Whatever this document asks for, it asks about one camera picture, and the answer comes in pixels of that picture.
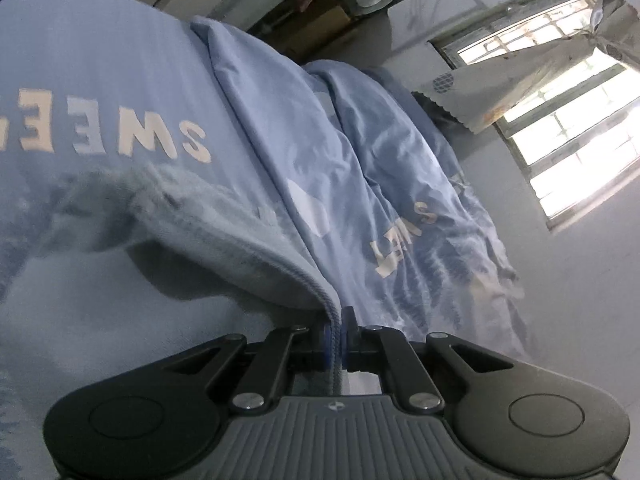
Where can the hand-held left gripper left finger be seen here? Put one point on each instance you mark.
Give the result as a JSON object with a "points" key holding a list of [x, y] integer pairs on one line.
{"points": [[315, 346]]}

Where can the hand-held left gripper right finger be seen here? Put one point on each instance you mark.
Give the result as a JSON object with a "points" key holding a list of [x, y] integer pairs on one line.
{"points": [[355, 342]]}

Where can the grey-blue knit sweater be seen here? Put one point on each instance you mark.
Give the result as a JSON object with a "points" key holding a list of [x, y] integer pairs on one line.
{"points": [[200, 230]]}

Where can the barred window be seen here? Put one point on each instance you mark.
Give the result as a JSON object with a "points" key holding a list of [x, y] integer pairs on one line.
{"points": [[575, 160]]}

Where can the pale window curtain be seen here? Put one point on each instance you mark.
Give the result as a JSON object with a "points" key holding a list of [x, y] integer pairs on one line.
{"points": [[500, 90]]}

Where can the cardboard box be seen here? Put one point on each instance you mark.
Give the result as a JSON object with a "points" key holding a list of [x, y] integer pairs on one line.
{"points": [[325, 22]]}

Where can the printed bedsheet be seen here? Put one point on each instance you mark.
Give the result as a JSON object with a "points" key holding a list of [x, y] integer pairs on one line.
{"points": [[100, 60]]}

